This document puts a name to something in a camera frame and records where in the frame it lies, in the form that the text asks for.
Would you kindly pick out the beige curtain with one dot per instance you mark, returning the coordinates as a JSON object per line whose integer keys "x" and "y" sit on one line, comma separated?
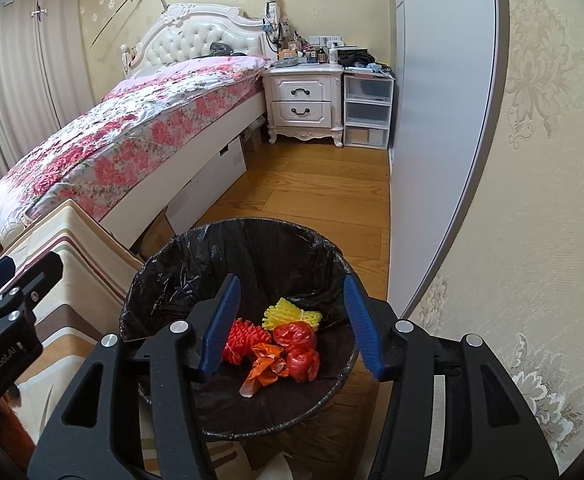
{"x": 44, "y": 83}

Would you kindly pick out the striped bed sheet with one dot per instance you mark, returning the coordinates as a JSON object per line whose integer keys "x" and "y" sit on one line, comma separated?
{"x": 79, "y": 310}

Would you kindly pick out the nightstand clutter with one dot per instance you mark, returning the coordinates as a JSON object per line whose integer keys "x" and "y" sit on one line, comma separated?
{"x": 340, "y": 27}

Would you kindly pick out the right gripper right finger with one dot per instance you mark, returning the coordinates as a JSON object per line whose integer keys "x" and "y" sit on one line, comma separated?
{"x": 489, "y": 431}

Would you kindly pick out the black lined trash bin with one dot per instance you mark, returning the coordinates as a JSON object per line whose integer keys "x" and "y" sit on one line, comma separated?
{"x": 273, "y": 259}

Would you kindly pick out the yellow foam fruit net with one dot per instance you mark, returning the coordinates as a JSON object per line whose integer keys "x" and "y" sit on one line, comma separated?
{"x": 284, "y": 312}

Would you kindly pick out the orange plastic bag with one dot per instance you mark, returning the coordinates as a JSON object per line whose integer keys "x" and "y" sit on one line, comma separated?
{"x": 269, "y": 365}

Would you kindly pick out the plastic drawer unit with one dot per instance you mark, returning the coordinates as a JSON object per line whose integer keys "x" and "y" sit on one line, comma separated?
{"x": 368, "y": 100}

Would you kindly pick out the floral bed quilt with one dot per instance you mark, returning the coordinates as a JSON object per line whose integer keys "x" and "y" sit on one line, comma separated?
{"x": 100, "y": 156}

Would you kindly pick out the white bed frame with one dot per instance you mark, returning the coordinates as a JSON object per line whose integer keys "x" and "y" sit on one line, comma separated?
{"x": 131, "y": 216}

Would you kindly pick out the white under-bed box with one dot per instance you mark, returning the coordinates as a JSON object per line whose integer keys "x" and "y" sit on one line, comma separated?
{"x": 206, "y": 187}

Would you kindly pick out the red foam fruit net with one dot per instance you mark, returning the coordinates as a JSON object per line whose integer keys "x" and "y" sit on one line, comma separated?
{"x": 243, "y": 336}

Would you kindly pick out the red plastic bag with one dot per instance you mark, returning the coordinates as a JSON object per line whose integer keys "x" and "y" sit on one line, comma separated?
{"x": 299, "y": 341}

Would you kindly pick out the white tufted headboard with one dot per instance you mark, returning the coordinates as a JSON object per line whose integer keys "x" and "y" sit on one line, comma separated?
{"x": 188, "y": 30}

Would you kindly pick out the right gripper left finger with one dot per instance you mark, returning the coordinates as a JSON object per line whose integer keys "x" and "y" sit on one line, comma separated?
{"x": 94, "y": 431}

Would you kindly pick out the white wardrobe door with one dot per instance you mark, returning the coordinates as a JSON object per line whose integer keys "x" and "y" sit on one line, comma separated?
{"x": 450, "y": 64}

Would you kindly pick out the white nightstand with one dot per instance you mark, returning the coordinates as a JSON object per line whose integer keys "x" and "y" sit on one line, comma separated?
{"x": 305, "y": 102}

